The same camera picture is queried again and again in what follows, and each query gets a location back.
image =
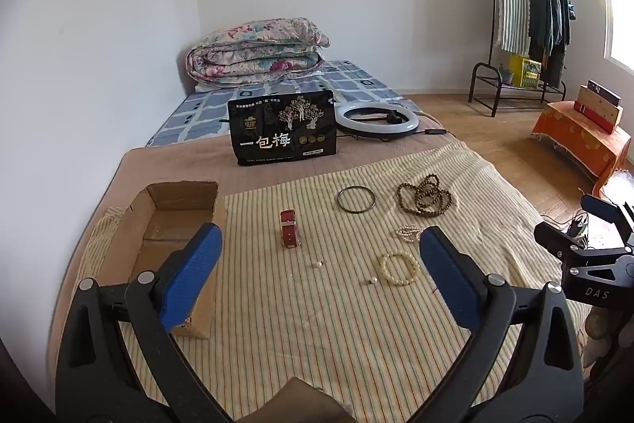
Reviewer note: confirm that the dark hanging clothes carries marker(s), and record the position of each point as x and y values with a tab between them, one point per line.
545	21

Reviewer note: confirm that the yellow striped cloth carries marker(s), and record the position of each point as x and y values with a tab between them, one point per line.
322	329

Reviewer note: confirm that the cardboard box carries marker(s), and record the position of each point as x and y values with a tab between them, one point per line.
163	225

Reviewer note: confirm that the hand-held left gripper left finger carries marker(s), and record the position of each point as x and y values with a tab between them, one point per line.
195	274

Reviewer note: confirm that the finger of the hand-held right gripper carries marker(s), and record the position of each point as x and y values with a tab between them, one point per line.
607	211
599	277

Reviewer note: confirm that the dark flat box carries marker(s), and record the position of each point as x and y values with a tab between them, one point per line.
607	91

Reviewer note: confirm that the white pillow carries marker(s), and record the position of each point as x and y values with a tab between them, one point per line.
208	87

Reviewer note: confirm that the black clothes rack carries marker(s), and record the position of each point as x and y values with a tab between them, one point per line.
492	6

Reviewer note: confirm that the red flat box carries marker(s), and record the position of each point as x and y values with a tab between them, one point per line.
594	115

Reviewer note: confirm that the folded floral quilt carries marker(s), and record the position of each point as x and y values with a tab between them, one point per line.
247	51

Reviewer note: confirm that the orange cloth covered table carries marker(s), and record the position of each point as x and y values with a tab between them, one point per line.
579	140

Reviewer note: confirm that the yellow crate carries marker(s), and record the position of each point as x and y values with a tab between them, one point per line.
525	73

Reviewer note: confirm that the dark metal bangle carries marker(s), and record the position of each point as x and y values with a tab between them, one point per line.
354	211

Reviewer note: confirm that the brown cloth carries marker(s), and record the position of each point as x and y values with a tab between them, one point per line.
297	403

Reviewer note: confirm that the window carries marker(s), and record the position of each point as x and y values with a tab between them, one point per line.
621	21

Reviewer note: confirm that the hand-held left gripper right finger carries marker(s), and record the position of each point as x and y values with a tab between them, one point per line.
448	284

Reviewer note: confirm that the tan flat box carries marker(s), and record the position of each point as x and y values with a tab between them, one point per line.
599	103

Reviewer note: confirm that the person's right hand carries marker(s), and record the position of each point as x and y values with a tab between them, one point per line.
596	334

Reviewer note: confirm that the blue checked bedsheet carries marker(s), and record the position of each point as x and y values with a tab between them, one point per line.
198	115

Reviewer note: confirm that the black snack bag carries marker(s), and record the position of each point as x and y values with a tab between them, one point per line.
277	140

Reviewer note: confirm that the clear plastic wrap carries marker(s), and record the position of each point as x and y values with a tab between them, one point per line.
619	185

